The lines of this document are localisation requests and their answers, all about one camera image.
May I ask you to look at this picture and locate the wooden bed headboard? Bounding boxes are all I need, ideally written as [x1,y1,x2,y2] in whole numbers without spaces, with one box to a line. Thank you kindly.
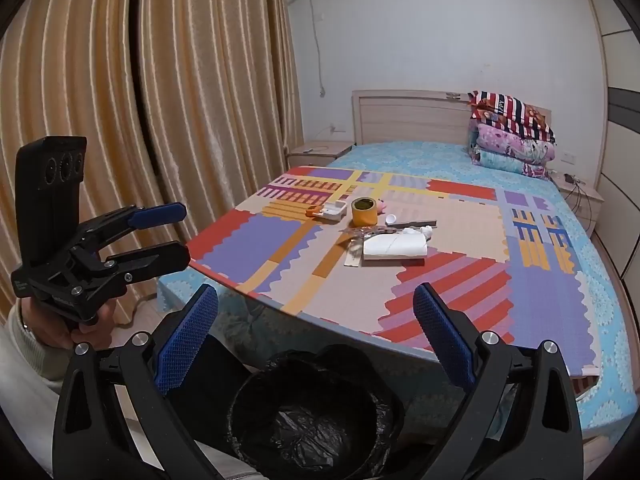
[351,89,474,147]

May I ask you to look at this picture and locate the pink folded quilt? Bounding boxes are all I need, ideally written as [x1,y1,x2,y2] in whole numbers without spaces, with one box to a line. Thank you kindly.
[474,122,558,165]

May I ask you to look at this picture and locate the striped pillow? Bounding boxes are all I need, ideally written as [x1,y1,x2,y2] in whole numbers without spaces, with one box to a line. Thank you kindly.
[467,90,557,144]

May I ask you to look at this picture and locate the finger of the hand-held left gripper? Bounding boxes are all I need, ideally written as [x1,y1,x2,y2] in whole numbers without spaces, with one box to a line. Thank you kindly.
[82,202,188,244]
[102,241,191,281]

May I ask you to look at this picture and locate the blue folded quilt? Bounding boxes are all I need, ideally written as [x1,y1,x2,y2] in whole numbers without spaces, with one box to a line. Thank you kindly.
[469,146,552,179]

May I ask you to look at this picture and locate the beige pleated curtain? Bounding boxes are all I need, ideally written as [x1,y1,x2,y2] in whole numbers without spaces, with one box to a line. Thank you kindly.
[132,0,304,256]
[0,0,146,321]

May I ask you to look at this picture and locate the colourful foam mat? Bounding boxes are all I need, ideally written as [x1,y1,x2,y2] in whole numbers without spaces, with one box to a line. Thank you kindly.
[186,165,601,379]

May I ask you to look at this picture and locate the black cables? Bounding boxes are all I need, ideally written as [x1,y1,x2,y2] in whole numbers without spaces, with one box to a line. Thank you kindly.
[562,172,598,233]

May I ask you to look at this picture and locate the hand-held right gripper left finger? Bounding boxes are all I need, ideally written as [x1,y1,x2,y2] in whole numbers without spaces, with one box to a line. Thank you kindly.
[51,283,227,480]

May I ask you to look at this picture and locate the white and grey wardrobe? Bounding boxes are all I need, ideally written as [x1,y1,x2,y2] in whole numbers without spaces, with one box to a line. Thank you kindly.
[584,0,640,283]

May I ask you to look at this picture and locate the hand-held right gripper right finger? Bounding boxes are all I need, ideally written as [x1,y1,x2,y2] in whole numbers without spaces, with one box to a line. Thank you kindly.
[412,282,586,480]

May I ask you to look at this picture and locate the bed with blue sheet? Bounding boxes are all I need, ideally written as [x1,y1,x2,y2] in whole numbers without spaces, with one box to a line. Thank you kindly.
[156,140,640,463]

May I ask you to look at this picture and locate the person's left forearm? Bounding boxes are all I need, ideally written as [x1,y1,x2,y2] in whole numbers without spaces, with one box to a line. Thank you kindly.
[0,305,68,466]

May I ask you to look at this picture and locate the pale flat strip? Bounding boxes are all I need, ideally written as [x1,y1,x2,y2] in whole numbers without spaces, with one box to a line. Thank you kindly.
[343,239,366,269]

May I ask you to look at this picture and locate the shiny crumpled wrapper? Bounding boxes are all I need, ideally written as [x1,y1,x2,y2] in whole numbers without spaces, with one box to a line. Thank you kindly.
[338,226,402,239]

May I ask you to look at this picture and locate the yellow tape roll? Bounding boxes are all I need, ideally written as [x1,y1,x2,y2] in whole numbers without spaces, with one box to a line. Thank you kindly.
[350,196,380,228]

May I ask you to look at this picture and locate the person's left hand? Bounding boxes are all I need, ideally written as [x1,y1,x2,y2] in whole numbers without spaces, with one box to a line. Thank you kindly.
[22,301,114,350]

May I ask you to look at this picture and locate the wooden nightstand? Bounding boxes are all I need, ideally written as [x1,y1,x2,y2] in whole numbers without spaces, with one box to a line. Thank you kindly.
[287,140,355,177]
[551,172,607,237]

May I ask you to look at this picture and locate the white plastic bag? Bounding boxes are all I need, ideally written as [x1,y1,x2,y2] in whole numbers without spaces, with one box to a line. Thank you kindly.
[362,234,429,261]

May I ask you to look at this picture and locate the bin with black bag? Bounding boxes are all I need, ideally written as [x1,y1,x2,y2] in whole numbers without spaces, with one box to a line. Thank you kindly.
[227,344,407,480]

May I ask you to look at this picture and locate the small white box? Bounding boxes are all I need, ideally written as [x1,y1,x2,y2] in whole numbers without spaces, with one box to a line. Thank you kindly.
[320,200,349,222]

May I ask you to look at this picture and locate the white wall cable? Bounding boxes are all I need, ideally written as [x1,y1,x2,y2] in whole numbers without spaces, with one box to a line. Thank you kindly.
[285,0,328,98]

